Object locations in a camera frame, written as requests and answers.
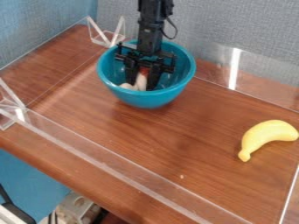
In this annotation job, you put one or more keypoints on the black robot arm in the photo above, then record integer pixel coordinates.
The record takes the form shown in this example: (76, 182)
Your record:
(155, 12)

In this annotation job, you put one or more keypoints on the clear acrylic corner bracket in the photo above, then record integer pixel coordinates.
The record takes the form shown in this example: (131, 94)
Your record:
(103, 37)

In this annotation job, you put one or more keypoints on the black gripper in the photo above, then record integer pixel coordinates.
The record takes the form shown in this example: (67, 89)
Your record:
(136, 59)

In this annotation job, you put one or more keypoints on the clear acrylic front barrier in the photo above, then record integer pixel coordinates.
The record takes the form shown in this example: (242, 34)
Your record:
(131, 191)

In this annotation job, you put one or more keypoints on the white block under table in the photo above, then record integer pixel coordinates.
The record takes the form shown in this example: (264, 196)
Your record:
(75, 210)

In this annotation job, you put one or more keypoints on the yellow toy banana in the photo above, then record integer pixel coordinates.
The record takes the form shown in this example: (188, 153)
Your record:
(272, 130)

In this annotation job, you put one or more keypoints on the blue bowl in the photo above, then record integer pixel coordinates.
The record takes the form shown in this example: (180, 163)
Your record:
(111, 72)

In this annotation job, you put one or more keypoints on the white and red toy mushroom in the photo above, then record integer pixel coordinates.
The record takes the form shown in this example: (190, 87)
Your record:
(140, 81)

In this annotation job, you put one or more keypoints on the clear acrylic left bracket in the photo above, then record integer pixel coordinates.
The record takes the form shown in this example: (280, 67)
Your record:
(12, 108)

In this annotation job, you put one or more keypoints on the clear acrylic back barrier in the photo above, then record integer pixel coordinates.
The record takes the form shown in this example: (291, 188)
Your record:
(250, 73)

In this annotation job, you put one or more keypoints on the clear acrylic barrier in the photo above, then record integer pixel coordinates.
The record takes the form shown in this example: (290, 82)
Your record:
(250, 73)
(131, 191)

